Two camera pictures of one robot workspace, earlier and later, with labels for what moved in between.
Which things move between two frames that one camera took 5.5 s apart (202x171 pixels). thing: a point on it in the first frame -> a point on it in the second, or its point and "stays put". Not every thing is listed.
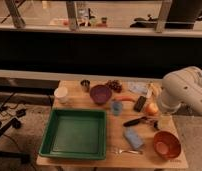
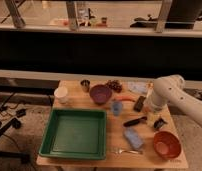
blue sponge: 134,138 stays put
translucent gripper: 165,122 -> 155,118
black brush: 141,119 stays put
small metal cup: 85,85 stays put
